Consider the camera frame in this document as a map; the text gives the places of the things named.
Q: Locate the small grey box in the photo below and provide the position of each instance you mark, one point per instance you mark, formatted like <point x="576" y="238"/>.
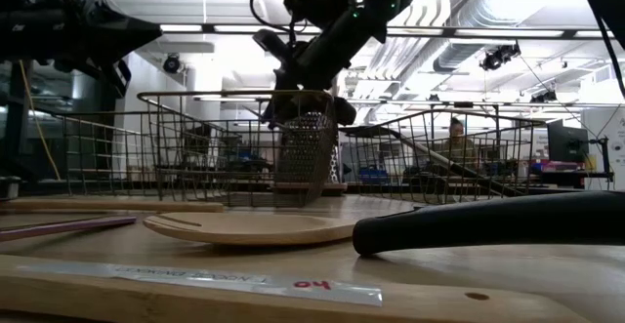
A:
<point x="10" y="186"/>

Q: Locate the blue storage bin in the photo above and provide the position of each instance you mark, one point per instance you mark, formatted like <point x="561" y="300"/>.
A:
<point x="373" y="175"/>

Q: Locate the black monitor stand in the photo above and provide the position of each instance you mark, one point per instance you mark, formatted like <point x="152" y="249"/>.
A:
<point x="605" y="157"/>

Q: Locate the pink box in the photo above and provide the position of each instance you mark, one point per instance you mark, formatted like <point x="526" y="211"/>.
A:
<point x="561" y="167"/>

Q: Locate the black slotted spatula steel shaft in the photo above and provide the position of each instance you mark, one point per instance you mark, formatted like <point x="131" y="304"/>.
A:
<point x="371" y="132"/>

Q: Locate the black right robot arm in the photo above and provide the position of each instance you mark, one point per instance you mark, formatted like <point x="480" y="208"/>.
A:
<point x="371" y="6"/>

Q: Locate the long ceiling light bar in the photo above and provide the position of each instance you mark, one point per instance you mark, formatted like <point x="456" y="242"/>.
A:
<point x="508" y="32"/>

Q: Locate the iridescent knife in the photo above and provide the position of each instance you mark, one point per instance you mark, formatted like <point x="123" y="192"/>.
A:
<point x="73" y="226"/>

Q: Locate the wooden spoon head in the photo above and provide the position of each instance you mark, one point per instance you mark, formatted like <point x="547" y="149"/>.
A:
<point x="254" y="230"/>

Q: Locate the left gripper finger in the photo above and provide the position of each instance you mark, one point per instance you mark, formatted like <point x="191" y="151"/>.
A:
<point x="127" y="25"/>
<point x="127" y="45"/>

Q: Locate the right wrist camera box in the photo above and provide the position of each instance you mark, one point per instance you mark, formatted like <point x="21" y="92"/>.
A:
<point x="271" y="41"/>

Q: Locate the pink steel box grater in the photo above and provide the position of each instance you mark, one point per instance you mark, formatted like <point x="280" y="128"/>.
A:
<point x="305" y="152"/>

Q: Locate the white poster board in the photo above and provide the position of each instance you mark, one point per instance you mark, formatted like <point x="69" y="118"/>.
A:
<point x="603" y="133"/>

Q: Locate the black computer monitor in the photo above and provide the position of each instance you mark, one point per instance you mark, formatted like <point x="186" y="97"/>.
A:
<point x="566" y="142"/>

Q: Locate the person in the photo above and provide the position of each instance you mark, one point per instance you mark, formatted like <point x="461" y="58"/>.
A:
<point x="457" y="130"/>

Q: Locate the small black ceiling device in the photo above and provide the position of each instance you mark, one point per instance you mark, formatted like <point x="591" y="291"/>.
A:
<point x="544" y="97"/>

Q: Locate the black ceiling spotlight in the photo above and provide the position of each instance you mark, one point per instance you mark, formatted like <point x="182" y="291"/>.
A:
<point x="172" y="64"/>

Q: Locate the black hanging ceiling device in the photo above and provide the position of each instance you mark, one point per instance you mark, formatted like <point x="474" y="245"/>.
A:
<point x="498" y="58"/>

